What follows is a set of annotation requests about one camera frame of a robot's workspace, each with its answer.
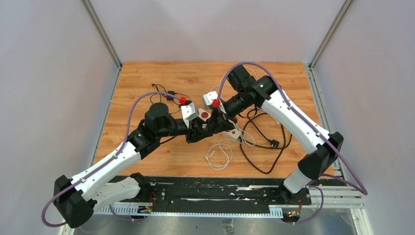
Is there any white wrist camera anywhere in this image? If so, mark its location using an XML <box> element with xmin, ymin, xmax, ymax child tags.
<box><xmin>202</xmin><ymin>91</ymin><xmax>218</xmax><ymax>109</ymax></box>
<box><xmin>181</xmin><ymin>102</ymin><xmax>199</xmax><ymax>128</ymax></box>

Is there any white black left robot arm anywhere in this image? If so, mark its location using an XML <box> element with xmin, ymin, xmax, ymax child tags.
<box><xmin>50</xmin><ymin>101</ymin><xmax>213</xmax><ymax>228</ymax></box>

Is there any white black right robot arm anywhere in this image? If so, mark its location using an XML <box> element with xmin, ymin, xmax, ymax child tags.
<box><xmin>203</xmin><ymin>62</ymin><xmax>344</xmax><ymax>205</ymax></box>

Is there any small black adapter with cable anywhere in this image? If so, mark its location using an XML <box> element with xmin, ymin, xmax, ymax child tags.
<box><xmin>150</xmin><ymin>83</ymin><xmax>181</xmax><ymax>107</ymax></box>

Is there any black power strip cord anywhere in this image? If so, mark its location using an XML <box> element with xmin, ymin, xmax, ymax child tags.
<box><xmin>238</xmin><ymin>108</ymin><xmax>293</xmax><ymax>175</ymax></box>

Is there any black mounting base plate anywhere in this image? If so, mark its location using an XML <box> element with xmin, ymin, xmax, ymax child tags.
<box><xmin>128</xmin><ymin>176</ymin><xmax>312</xmax><ymax>215</ymax></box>

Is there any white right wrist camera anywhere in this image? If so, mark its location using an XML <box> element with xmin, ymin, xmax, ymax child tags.
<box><xmin>202</xmin><ymin>91</ymin><xmax>218</xmax><ymax>109</ymax></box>

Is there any white round adapter cable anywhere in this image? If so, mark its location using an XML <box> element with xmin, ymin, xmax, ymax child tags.
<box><xmin>209</xmin><ymin>66</ymin><xmax>260</xmax><ymax>147</ymax></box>

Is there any aluminium frame rail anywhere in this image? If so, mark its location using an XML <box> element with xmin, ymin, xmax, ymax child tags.
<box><xmin>304</xmin><ymin>63</ymin><xmax>364</xmax><ymax>208</ymax></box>

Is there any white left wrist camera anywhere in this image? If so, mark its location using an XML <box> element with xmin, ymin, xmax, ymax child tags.
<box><xmin>181</xmin><ymin>102</ymin><xmax>199</xmax><ymax>128</ymax></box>

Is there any white lightning charging cable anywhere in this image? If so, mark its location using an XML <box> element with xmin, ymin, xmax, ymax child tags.
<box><xmin>205</xmin><ymin>138</ymin><xmax>242</xmax><ymax>171</ymax></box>

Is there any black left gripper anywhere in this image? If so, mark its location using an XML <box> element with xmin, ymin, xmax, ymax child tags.
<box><xmin>157</xmin><ymin>117</ymin><xmax>213</xmax><ymax>144</ymax></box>

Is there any white red power strip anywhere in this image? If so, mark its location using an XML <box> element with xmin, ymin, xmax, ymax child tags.
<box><xmin>198</xmin><ymin>108</ymin><xmax>240</xmax><ymax>139</ymax></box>

